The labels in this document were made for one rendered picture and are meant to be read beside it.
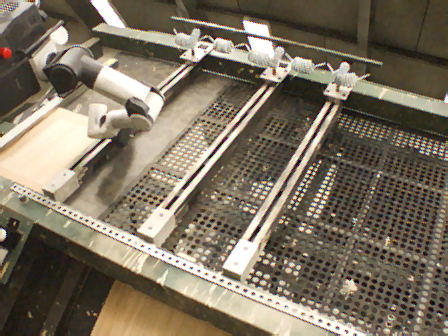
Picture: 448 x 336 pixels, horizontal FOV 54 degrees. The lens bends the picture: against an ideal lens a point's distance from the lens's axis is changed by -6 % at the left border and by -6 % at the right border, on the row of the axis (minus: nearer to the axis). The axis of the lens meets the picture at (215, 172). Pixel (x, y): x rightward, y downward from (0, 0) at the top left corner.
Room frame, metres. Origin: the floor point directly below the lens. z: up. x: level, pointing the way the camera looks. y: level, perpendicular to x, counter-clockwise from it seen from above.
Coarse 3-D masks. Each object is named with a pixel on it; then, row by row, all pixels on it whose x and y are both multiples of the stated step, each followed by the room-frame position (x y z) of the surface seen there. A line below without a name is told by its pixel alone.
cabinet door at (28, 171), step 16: (64, 112) 2.04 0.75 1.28; (32, 128) 1.98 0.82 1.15; (48, 128) 1.97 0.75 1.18; (64, 128) 1.96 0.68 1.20; (80, 128) 1.96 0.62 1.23; (16, 144) 1.91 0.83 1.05; (32, 144) 1.91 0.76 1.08; (48, 144) 1.90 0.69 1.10; (64, 144) 1.89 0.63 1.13; (80, 144) 1.88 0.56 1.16; (0, 160) 1.85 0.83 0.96; (16, 160) 1.85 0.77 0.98; (32, 160) 1.84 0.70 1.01; (48, 160) 1.83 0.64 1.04; (64, 160) 1.83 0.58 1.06; (16, 176) 1.78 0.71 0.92; (32, 176) 1.78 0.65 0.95; (48, 176) 1.77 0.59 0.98
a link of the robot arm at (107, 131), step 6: (108, 114) 1.56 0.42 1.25; (108, 120) 1.55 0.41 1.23; (102, 126) 1.57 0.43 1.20; (108, 126) 1.56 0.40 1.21; (90, 132) 1.60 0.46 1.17; (96, 132) 1.59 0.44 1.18; (102, 132) 1.57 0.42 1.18; (108, 132) 1.57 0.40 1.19; (114, 132) 1.59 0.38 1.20; (96, 138) 1.65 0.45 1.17; (102, 138) 1.64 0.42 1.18; (108, 138) 1.63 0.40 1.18
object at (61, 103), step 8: (104, 64) 2.26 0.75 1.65; (112, 64) 2.26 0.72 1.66; (80, 88) 2.14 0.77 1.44; (56, 96) 2.09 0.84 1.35; (72, 96) 2.11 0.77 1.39; (48, 104) 2.05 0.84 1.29; (56, 104) 2.05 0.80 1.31; (64, 104) 2.09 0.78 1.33; (40, 112) 2.02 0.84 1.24; (48, 112) 2.03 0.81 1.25; (24, 120) 1.98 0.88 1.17; (32, 120) 1.98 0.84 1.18; (40, 120) 2.00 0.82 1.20; (16, 128) 1.95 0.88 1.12; (24, 128) 1.95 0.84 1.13; (8, 136) 1.92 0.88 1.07; (16, 136) 1.92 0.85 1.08; (0, 144) 1.89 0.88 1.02; (8, 144) 1.91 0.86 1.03; (0, 152) 1.89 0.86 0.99
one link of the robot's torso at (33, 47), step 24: (0, 0) 1.36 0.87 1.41; (0, 24) 1.25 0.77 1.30; (24, 24) 1.29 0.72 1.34; (0, 48) 1.26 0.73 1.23; (24, 48) 1.33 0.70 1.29; (48, 48) 1.37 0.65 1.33; (0, 72) 1.30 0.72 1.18; (24, 72) 1.35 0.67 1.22; (0, 96) 1.34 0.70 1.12; (24, 96) 1.40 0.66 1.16
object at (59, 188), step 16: (192, 32) 2.04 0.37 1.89; (192, 48) 2.07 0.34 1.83; (208, 48) 2.16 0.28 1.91; (192, 64) 2.12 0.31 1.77; (176, 80) 2.05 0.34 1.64; (192, 80) 2.17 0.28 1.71; (96, 144) 1.79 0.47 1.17; (112, 144) 1.82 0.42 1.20; (80, 160) 1.75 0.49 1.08; (96, 160) 1.77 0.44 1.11; (64, 176) 1.68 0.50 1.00; (80, 176) 1.73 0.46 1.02; (48, 192) 1.64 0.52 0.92; (64, 192) 1.68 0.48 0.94
